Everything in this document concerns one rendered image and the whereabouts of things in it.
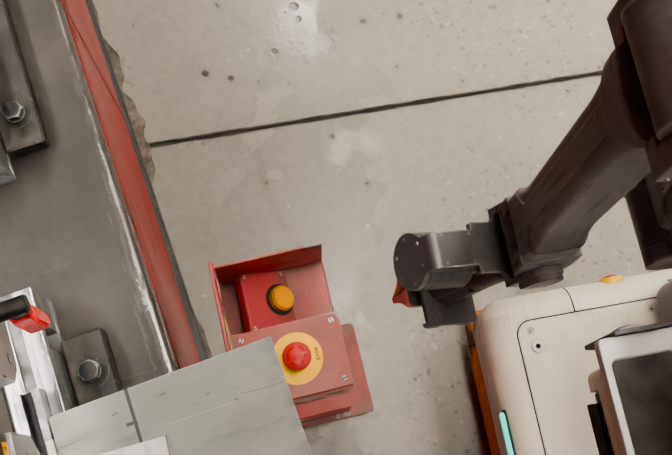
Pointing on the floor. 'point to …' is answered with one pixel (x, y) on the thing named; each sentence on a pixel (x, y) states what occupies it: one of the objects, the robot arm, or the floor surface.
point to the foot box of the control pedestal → (339, 406)
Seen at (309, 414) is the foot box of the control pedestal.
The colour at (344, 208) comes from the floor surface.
